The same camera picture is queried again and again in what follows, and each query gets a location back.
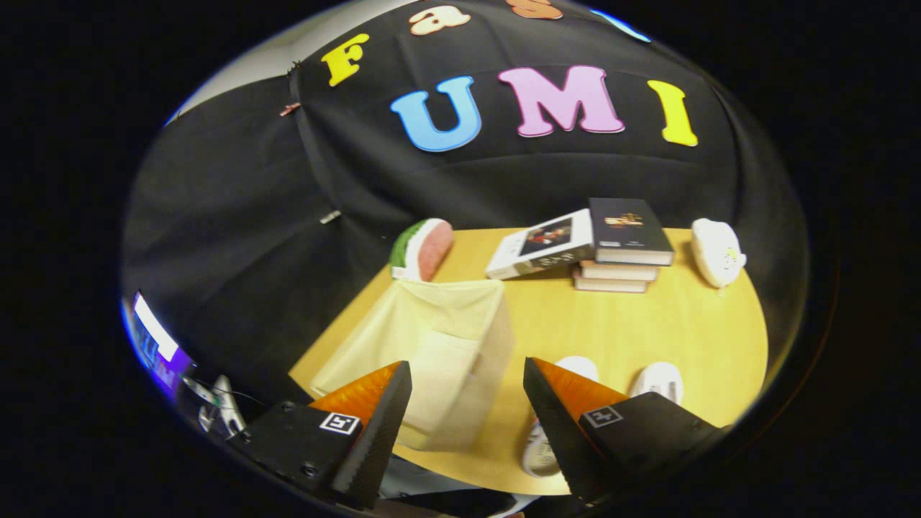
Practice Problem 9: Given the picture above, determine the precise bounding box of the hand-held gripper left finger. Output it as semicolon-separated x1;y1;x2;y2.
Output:
241;360;413;510

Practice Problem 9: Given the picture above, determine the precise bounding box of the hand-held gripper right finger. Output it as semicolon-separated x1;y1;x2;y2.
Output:
522;357;724;504

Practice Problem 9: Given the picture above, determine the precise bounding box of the white canvas shoe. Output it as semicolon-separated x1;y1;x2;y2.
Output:
628;362;685;407
522;356;599;479

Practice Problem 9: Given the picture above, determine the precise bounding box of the cream fabric storage box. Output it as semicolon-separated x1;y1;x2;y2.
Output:
309;278;515;454

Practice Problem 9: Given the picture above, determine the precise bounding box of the brown edged stacked book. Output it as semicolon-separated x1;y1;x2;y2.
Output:
573;272;648;294
579;260;661;282

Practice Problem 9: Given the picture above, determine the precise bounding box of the watermelon slice plush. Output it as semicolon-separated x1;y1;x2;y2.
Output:
389;218;455;283

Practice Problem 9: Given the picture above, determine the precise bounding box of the white cover book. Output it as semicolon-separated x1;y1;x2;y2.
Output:
486;209;596;281

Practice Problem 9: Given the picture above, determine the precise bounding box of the black cover book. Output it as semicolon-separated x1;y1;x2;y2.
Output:
589;198;675;266

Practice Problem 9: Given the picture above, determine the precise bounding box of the computer monitor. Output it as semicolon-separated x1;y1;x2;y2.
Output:
132;291;195;393

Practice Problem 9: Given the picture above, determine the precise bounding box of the white plush toy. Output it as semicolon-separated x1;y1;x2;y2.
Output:
691;218;748;290

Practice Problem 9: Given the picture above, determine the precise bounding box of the black backdrop cloth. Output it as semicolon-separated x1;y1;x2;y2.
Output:
121;0;810;432

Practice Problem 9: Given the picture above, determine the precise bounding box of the white device with cables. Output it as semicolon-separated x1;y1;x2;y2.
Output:
183;374;249;441

